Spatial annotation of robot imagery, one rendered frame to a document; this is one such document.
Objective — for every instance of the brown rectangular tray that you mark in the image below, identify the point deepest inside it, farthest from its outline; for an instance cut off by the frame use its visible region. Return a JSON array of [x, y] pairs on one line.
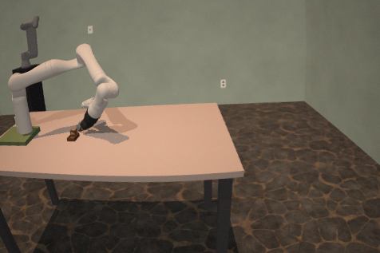
[[73, 138]]

